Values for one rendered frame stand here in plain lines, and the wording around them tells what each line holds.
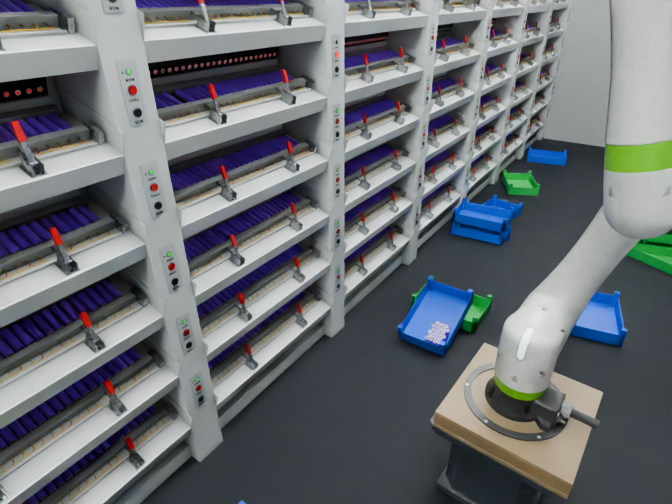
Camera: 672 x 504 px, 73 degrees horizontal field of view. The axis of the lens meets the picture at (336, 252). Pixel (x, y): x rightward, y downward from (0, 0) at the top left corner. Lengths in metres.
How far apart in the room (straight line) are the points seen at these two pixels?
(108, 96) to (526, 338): 1.00
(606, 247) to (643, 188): 0.27
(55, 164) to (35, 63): 0.17
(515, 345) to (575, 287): 0.21
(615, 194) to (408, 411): 1.03
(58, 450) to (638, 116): 1.31
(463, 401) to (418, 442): 0.37
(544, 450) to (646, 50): 0.84
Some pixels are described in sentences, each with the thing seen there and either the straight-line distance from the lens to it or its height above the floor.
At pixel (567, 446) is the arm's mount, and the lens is 1.25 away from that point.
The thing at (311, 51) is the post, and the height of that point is 1.09.
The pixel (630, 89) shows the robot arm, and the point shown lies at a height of 1.11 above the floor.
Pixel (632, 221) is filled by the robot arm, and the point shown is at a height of 0.90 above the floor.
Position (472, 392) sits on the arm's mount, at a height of 0.33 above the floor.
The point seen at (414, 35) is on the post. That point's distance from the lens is 2.10.
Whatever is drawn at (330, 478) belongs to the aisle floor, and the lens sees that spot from 1.50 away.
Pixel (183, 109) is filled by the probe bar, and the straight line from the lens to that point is 1.17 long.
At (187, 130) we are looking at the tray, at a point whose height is 0.98.
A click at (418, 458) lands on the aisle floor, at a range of 1.55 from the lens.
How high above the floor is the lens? 1.24
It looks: 30 degrees down
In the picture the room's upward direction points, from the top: 1 degrees counter-clockwise
